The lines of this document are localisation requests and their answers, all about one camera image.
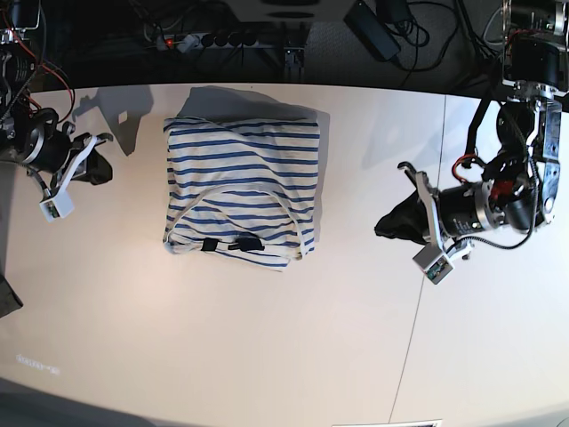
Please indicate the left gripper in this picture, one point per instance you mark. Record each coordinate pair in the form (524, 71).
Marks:
(416, 217)

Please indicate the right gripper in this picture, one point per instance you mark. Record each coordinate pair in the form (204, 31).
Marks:
(82, 160)

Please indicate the blue white striped T-shirt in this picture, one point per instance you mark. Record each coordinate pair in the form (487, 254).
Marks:
(245, 190)

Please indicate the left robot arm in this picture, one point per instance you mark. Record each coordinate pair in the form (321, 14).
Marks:
(518, 188)

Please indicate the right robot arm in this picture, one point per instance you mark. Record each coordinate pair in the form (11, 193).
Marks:
(35, 138)

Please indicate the dark cloth at edge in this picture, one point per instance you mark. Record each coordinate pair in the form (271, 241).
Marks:
(9, 300)

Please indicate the black power strip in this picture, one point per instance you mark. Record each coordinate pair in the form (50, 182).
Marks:
(185, 42)

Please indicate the upper black power adapter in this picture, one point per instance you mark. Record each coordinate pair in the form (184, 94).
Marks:
(371, 33)

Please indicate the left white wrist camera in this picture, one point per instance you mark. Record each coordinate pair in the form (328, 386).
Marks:
(435, 262)

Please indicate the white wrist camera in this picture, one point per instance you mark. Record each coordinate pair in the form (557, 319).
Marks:
(57, 207)
(435, 262)

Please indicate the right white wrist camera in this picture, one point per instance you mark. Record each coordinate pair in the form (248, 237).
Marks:
(57, 207)

